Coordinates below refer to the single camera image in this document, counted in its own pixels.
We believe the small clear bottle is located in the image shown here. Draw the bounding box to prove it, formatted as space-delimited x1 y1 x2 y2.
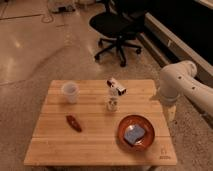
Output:
107 87 118 112

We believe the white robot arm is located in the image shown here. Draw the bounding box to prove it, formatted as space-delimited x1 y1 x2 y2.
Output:
158 60 213 117

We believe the brown round plate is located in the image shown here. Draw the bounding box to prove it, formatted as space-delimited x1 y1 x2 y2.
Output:
117 115 155 151

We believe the blue sponge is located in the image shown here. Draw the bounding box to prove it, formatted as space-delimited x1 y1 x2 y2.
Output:
124 124 145 145

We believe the black office chair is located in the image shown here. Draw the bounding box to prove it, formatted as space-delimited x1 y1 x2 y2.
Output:
89 0 151 67

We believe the white plastic cup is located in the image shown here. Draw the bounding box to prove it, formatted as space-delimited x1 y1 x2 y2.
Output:
61 81 79 104

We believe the wooden table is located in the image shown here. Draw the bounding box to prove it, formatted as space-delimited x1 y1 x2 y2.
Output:
24 79 177 166

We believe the white device on floor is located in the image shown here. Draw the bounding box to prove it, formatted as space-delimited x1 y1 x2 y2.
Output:
47 0 75 13

